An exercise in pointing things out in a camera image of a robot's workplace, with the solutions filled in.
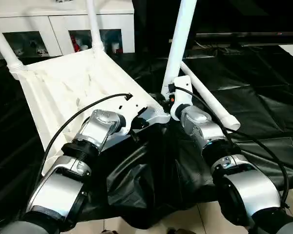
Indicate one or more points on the white plastic table leg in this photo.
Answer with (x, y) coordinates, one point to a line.
(94, 26)
(5, 46)
(180, 44)
(210, 97)

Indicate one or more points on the white plastic table top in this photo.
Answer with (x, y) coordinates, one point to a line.
(63, 80)

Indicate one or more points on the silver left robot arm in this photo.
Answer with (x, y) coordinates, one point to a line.
(56, 190)

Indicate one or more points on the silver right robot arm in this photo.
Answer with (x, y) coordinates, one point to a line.
(254, 192)

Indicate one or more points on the white ceramic cup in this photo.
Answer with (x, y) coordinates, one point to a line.
(115, 46)

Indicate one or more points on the white can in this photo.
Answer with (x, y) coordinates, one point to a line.
(84, 46)

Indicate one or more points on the black mat cloth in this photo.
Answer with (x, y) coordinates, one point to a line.
(258, 85)

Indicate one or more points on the red bottle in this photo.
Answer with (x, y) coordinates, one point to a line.
(75, 44)

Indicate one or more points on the black backdrop cloth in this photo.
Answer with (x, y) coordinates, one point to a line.
(234, 14)

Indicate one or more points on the small brown rounded object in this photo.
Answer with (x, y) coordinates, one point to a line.
(110, 231)

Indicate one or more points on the white glass-door cabinet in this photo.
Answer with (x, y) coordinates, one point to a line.
(51, 22)

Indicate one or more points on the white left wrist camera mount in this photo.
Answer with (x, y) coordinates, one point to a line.
(134, 107)

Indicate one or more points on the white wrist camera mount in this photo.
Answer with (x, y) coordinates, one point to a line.
(183, 90)
(134, 107)

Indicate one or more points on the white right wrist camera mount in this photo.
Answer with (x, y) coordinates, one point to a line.
(183, 90)

